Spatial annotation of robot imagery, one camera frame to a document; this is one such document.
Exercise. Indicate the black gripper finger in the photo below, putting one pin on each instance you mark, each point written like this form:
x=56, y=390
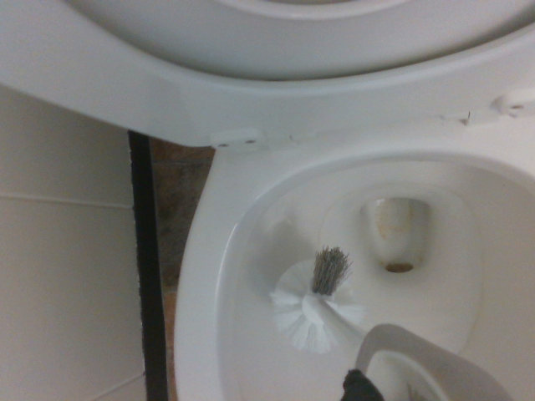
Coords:
x=361, y=388

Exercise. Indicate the white toilet bowl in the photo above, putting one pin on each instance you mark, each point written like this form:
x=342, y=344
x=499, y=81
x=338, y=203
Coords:
x=259, y=367

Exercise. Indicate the white toilet lid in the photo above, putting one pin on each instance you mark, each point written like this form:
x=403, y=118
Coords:
x=259, y=37

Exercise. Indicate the white toilet seat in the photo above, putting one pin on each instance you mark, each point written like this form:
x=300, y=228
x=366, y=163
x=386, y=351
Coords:
x=125, y=96

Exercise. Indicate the black wall baseboard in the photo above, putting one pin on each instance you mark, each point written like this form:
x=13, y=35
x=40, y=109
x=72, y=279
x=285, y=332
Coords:
x=148, y=271

